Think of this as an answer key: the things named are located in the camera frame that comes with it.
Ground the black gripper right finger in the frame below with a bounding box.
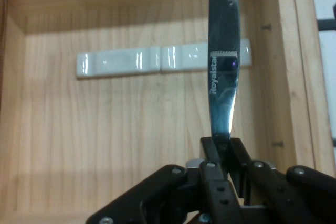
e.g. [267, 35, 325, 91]
[227, 137, 336, 224]

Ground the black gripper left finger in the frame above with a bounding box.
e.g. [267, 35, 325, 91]
[86, 136, 245, 224]

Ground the steel table knife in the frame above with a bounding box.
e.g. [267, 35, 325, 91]
[208, 0, 242, 141]

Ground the light wooden drawer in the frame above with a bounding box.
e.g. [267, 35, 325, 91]
[0, 0, 330, 224]

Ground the white ceramic cutlery rest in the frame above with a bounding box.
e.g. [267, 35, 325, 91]
[76, 47, 161, 79]
[160, 39, 252, 74]

